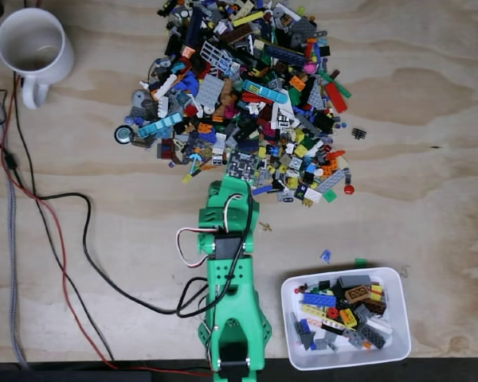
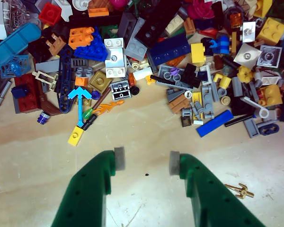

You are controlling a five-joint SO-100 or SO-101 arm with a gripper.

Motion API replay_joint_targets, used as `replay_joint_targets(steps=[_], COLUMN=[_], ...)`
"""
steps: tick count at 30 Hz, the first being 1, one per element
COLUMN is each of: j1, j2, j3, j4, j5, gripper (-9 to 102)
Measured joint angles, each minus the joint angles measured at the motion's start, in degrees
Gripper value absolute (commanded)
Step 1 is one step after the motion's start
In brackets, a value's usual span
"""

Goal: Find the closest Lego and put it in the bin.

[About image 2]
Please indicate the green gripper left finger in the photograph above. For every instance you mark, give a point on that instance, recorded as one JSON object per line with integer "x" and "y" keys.
{"x": 90, "y": 189}

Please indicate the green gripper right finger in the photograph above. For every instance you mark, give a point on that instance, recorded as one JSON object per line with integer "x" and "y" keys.
{"x": 210, "y": 196}

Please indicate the white and grey Lego assembly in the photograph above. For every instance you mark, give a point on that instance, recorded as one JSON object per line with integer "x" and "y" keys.
{"x": 114, "y": 58}

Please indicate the gold Lego trident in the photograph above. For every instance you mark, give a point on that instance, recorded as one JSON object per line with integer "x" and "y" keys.
{"x": 241, "y": 191}

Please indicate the yellow one-stud Lego plate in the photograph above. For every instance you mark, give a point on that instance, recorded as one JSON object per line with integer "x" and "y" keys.
{"x": 75, "y": 136}

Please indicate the small black Lego rod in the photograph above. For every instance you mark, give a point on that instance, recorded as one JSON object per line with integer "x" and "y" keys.
{"x": 89, "y": 121}

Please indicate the blue flat Lego tile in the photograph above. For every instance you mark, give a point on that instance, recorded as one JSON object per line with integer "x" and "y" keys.
{"x": 214, "y": 123}

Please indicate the transparent green Lego gem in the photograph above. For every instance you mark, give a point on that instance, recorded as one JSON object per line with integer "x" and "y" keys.
{"x": 86, "y": 114}

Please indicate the thin black Lego bar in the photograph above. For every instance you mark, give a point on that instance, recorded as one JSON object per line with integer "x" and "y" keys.
{"x": 237, "y": 120}

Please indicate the transparent orange Lego flame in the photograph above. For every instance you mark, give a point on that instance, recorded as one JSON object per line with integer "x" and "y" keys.
{"x": 106, "y": 107}

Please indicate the blue and silver Lego cylinder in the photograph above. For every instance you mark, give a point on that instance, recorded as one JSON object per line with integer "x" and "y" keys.
{"x": 43, "y": 117}

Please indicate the light blue Lego pickaxe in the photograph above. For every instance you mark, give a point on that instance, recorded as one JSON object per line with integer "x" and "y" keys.
{"x": 80, "y": 99}

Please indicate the brown Lego stick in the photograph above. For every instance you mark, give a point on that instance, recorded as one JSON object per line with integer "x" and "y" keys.
{"x": 101, "y": 98}

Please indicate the grey Lego hinge plates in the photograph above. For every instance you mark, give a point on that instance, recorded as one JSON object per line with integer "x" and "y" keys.
{"x": 208, "y": 101}

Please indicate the tan brown Lego plate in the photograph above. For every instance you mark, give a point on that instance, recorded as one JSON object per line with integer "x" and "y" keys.
{"x": 178, "y": 105}

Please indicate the tan round Lego stud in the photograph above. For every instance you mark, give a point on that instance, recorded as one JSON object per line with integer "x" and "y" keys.
{"x": 225, "y": 100}

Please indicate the small yellow Lego plate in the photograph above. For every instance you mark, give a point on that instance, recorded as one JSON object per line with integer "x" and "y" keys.
{"x": 197, "y": 98}

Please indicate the printed grey Lego tile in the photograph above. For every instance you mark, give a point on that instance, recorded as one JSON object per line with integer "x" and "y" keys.
{"x": 120, "y": 91}

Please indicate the dark red Lego brick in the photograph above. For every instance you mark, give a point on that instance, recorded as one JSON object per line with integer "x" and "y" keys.
{"x": 29, "y": 101}

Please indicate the dark grey Lego slope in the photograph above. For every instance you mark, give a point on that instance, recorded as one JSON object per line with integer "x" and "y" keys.
{"x": 175, "y": 95}

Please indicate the small orange Lego brick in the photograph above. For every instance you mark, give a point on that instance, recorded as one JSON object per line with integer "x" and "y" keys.
{"x": 81, "y": 81}

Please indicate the black round Lego piece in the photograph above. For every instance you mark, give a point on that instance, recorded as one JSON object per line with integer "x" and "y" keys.
{"x": 134, "y": 90}

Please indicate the olive gold Lego plate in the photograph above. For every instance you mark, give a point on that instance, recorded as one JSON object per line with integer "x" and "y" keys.
{"x": 99, "y": 80}

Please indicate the yellow Lego cup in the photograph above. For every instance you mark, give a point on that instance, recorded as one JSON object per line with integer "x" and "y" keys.
{"x": 223, "y": 81}

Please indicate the small grey Lego plate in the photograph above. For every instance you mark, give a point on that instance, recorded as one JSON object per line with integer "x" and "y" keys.
{"x": 84, "y": 72}

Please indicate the tan Lego fence piece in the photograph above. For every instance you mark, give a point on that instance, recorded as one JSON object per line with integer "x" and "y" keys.
{"x": 45, "y": 79}

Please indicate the yellow curved Lego brick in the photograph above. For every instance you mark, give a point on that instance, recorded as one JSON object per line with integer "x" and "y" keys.
{"x": 272, "y": 94}

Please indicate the long black Lego rod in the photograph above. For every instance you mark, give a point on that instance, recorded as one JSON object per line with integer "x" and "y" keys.
{"x": 164, "y": 80}

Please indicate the grey Lego grille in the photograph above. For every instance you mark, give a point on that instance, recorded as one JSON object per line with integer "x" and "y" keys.
{"x": 79, "y": 63}

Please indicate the yellow Lego flower piece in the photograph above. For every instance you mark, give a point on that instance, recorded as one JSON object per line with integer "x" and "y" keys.
{"x": 245, "y": 74}

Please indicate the grey Lego pin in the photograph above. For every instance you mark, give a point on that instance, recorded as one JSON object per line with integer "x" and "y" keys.
{"x": 2, "y": 94}

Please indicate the purple Lego piece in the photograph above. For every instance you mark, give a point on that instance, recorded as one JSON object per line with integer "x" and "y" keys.
{"x": 174, "y": 71}

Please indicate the blue Lego wedge plate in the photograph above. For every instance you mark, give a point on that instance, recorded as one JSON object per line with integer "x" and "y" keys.
{"x": 92, "y": 50}

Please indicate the blue Lego web piece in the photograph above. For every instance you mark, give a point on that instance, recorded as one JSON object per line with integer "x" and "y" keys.
{"x": 15, "y": 67}

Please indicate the silver white Lego tile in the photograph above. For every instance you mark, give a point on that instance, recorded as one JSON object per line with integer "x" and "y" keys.
{"x": 247, "y": 56}

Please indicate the light grey Lego plate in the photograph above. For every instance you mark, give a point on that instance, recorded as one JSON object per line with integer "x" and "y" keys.
{"x": 137, "y": 47}

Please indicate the large dark blue Lego slope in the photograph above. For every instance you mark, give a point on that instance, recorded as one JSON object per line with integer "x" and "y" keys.
{"x": 169, "y": 50}

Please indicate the grey upturned Lego plate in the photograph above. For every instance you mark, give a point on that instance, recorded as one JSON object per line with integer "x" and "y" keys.
{"x": 269, "y": 56}

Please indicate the blue Lego minifigure torso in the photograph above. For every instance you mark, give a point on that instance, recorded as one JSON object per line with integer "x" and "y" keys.
{"x": 221, "y": 45}

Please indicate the large teal Lego piece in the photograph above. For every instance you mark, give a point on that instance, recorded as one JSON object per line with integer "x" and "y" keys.
{"x": 11, "y": 46}

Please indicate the white Lego tile with stud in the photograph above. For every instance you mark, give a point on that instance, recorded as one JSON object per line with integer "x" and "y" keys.
{"x": 249, "y": 32}

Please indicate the dark grey Lego brick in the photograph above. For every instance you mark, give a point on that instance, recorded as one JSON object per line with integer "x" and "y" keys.
{"x": 127, "y": 23}

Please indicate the tan Lego brick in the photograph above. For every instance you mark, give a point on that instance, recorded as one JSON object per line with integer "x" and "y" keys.
{"x": 174, "y": 25}

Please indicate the black Lego plate with holes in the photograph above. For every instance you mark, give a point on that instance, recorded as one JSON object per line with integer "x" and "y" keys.
{"x": 156, "y": 26}

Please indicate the yellow two-by-two Lego brick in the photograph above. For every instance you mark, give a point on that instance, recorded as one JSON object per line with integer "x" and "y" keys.
{"x": 271, "y": 30}

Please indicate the orange Lego plate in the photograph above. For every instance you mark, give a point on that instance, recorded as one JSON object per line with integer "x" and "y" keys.
{"x": 98, "y": 12}

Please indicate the magenta Lego piece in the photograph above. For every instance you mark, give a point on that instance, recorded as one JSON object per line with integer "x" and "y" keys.
{"x": 200, "y": 9}

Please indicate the clear transparent Lego piece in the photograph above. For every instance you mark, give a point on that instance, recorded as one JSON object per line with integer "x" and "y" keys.
{"x": 19, "y": 13}

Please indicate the short dark blue Technic beam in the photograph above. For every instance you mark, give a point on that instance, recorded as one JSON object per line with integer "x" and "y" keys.
{"x": 268, "y": 128}

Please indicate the light grey Technic connector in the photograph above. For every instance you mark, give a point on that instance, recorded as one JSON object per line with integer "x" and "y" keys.
{"x": 255, "y": 106}

